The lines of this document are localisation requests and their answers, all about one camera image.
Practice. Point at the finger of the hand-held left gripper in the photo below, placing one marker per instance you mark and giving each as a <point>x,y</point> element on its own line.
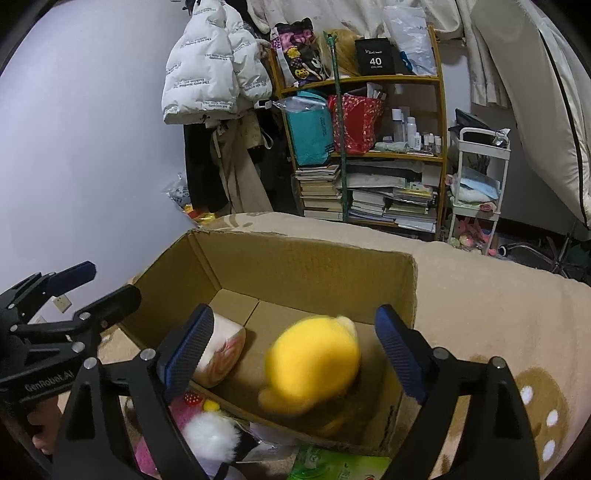
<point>113,304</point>
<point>69,276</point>

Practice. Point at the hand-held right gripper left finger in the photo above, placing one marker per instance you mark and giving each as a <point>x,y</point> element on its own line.
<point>191,344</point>

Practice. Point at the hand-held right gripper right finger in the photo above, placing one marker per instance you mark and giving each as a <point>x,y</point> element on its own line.
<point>399,353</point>

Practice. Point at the white pink roll cake plush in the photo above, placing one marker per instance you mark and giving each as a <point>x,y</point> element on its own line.
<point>224,353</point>

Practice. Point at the pink plush toy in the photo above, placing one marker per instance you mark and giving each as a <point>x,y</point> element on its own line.
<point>184,408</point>

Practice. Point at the yellow plush toy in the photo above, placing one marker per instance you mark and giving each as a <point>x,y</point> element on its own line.
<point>309,364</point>

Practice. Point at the clear plastic packet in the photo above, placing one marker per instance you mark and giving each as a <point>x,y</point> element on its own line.
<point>272,441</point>

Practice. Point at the green snack packet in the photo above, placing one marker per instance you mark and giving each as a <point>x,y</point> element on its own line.
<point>337,464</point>

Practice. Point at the brown cardboard box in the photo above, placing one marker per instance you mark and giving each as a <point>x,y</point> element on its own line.
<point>295,267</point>

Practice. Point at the person's left hand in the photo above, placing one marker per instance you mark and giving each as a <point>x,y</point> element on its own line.
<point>44,429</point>

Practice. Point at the beige brown printed blanket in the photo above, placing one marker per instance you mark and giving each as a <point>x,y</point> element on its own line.
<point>485,300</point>

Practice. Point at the clear bag of small things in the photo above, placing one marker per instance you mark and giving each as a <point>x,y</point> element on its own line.
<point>178,194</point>

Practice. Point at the pink toys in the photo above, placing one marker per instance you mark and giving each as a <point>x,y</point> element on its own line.
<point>468,235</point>

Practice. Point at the pile of books and papers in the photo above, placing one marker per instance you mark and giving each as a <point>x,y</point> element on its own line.
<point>392,198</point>

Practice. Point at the chair base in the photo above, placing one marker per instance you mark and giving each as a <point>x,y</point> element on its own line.
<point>531,254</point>

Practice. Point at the black coat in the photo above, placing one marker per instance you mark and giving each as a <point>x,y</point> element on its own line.
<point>203,166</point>

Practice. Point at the beige coat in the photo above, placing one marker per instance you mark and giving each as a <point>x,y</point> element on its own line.
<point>240,180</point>

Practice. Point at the stack of old books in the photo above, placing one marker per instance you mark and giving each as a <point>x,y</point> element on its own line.
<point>321,194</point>

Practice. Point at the blue white cloth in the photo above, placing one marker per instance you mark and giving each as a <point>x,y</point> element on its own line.
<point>475,187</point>

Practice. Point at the white trolley cart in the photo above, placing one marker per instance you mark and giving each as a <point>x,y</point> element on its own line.
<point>503,184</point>

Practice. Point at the mint green pouch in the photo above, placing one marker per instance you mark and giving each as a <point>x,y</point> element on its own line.
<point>392,146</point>

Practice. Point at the group of white cosmetic bottles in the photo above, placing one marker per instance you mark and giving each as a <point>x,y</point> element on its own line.
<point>413,131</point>

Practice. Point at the red gift bag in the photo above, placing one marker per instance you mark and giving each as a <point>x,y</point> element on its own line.
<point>358,124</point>

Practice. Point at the teal bag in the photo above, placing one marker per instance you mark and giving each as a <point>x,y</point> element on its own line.
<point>311,134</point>

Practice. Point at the green pole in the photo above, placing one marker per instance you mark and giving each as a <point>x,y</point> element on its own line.
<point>339,120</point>

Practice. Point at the white puffer jacket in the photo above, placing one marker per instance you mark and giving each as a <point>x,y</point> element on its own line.
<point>203,60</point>

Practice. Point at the wooden shelf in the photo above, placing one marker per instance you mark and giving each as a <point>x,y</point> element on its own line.
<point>364,81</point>

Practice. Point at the white softbox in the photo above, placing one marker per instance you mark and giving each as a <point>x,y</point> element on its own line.
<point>535,92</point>

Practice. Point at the black box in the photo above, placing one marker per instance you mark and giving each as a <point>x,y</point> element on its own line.
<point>375,57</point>

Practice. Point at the blonde wig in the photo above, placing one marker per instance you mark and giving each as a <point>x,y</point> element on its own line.
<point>344,50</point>

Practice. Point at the printed tote bag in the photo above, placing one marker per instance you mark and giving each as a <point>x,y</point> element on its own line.
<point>295,50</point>

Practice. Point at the white plastic bag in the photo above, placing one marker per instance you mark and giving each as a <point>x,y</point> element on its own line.
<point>411,37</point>

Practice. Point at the wall socket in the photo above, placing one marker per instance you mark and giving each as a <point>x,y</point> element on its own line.
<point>62,303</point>

